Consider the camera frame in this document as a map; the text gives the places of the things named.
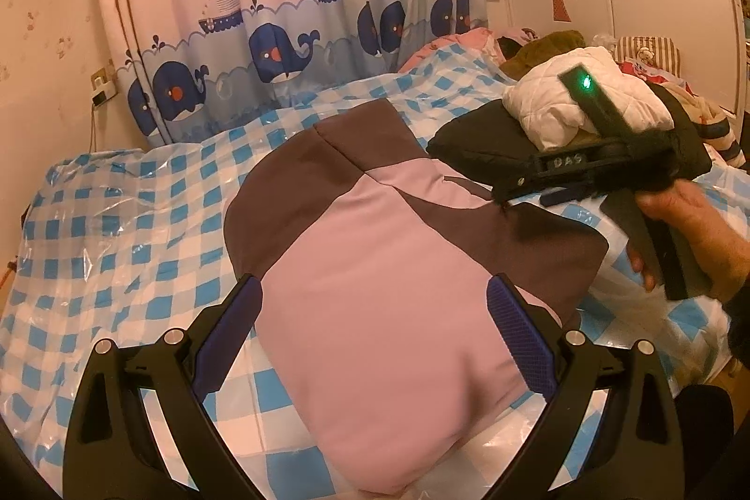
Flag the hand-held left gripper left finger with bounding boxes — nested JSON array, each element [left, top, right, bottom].
[[63, 274, 267, 500]]

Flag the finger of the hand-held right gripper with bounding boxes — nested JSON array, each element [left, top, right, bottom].
[[491, 161, 543, 205], [542, 184, 594, 206]]

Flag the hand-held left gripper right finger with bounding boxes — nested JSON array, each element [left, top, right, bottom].
[[483, 274, 683, 500]]

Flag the pink and brown jacket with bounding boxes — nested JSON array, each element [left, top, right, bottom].
[[224, 98, 609, 495]]

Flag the striped folded clothes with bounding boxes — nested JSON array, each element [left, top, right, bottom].
[[682, 84, 740, 167]]

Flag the person's right hand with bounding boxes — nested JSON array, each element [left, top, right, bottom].
[[629, 178, 750, 305]]

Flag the black folded jacket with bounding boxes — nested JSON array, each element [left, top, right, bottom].
[[427, 84, 713, 196]]

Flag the white quilted jacket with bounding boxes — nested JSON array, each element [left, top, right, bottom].
[[504, 46, 675, 149]]

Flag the striped cushion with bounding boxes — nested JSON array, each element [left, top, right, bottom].
[[612, 36, 681, 73]]

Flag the olive brown garment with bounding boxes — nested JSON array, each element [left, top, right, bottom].
[[501, 30, 587, 79]]

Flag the blue checked plastic bed sheet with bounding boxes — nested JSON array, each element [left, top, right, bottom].
[[0, 52, 750, 495]]

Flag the pink quilt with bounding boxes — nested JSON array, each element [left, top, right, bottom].
[[398, 28, 528, 73]]

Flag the person's dark clothing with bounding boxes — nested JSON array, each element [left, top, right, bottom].
[[674, 384, 737, 480]]

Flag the wall socket with charger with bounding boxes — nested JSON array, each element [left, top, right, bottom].
[[88, 67, 119, 106]]

